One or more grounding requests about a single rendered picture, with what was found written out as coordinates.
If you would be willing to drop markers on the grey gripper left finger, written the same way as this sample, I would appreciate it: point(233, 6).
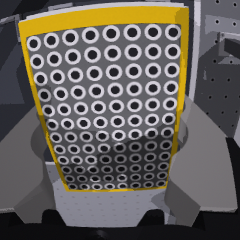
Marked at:
point(25, 187)

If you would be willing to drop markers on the dark grey flat base plate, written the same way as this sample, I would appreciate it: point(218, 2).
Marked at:
point(217, 94)

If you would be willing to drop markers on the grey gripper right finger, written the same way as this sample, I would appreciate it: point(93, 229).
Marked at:
point(203, 187)

